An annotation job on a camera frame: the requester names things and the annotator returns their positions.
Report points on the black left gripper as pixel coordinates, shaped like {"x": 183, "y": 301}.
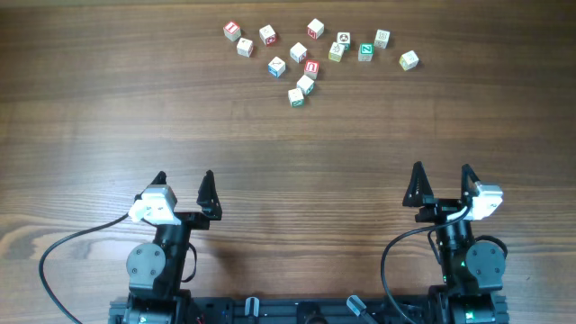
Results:
{"x": 205, "y": 200}

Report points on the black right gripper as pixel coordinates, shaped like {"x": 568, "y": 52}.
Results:
{"x": 438, "y": 207}

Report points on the green X letter block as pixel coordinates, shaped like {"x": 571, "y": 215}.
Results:
{"x": 296, "y": 97}

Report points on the wooden block green side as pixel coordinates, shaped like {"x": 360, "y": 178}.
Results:
{"x": 305, "y": 84}

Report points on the red A letter block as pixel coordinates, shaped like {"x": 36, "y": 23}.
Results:
{"x": 311, "y": 69}

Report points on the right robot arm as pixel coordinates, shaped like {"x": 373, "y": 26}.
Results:
{"x": 472, "y": 267}

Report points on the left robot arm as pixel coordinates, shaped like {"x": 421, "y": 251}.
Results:
{"x": 156, "y": 269}

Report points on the yellow wooden block far right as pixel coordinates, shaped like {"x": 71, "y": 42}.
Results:
{"x": 408, "y": 60}

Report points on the plain top block left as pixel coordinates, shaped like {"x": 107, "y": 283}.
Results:
{"x": 245, "y": 47}

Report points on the blue-sided wooden block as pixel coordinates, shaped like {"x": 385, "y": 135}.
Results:
{"x": 276, "y": 67}

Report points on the green Z letter block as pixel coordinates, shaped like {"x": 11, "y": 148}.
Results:
{"x": 365, "y": 52}

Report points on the red I letter block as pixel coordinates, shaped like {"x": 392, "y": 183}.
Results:
{"x": 232, "y": 30}

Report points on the plain wooden block right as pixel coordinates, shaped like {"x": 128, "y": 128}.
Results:
{"x": 381, "y": 39}

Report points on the block with red side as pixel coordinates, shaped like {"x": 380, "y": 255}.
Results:
{"x": 268, "y": 35}

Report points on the white block red corner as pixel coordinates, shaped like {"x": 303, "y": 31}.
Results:
{"x": 298, "y": 52}

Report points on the yellow-sided wooden block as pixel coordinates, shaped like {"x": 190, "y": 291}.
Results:
{"x": 336, "y": 51}

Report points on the block with dark picture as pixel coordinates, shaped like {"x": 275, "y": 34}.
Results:
{"x": 344, "y": 38}

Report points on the red-sided block top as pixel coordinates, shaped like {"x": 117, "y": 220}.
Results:
{"x": 315, "y": 28}

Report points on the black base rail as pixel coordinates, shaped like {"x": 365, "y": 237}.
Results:
{"x": 417, "y": 308}

